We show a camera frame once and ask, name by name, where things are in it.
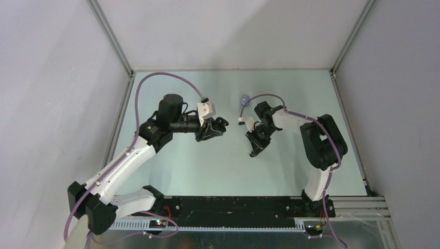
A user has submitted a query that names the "left controller board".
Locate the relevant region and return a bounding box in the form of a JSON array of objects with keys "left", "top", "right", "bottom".
[{"left": 148, "top": 219, "right": 168, "bottom": 229}]

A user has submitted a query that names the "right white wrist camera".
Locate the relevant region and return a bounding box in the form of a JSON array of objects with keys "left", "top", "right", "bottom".
[{"left": 238, "top": 116, "right": 255, "bottom": 132}]

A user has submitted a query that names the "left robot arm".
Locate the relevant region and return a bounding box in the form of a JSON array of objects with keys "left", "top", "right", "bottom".
[{"left": 67, "top": 94, "right": 229, "bottom": 235}]

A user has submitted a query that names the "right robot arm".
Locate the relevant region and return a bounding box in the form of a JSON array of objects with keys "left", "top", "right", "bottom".
[{"left": 238, "top": 101, "right": 348, "bottom": 217}]

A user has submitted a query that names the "black charging case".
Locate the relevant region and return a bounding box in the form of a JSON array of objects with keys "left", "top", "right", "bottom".
[{"left": 215, "top": 117, "right": 229, "bottom": 133}]

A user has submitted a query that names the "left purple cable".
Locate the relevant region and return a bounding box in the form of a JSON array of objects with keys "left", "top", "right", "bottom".
[{"left": 63, "top": 72, "right": 207, "bottom": 241}]

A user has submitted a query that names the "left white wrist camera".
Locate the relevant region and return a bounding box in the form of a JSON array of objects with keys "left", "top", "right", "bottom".
[{"left": 196, "top": 98, "right": 216, "bottom": 126}]

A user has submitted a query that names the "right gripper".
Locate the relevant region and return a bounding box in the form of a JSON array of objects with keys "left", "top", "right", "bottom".
[{"left": 246, "top": 124, "right": 277, "bottom": 157}]

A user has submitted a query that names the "right controller board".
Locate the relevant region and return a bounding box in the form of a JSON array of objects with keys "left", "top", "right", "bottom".
[{"left": 305, "top": 225, "right": 325, "bottom": 230}]

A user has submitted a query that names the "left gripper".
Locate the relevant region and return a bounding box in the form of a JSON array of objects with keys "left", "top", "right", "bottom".
[{"left": 170, "top": 115, "right": 223, "bottom": 142}]

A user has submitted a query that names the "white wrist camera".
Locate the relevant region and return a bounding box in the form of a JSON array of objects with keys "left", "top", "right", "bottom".
[
  {"left": 238, "top": 116, "right": 255, "bottom": 132},
  {"left": 196, "top": 98, "right": 216, "bottom": 126}
]

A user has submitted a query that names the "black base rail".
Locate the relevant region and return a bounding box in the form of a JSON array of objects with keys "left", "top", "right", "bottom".
[{"left": 150, "top": 196, "right": 336, "bottom": 229}]

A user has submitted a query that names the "purple charging case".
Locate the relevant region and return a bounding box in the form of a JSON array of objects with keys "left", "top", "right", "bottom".
[{"left": 240, "top": 94, "right": 251, "bottom": 107}]

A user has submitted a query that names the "controller board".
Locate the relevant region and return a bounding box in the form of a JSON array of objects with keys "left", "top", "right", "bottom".
[
  {"left": 148, "top": 219, "right": 168, "bottom": 229},
  {"left": 305, "top": 225, "right": 325, "bottom": 230}
]

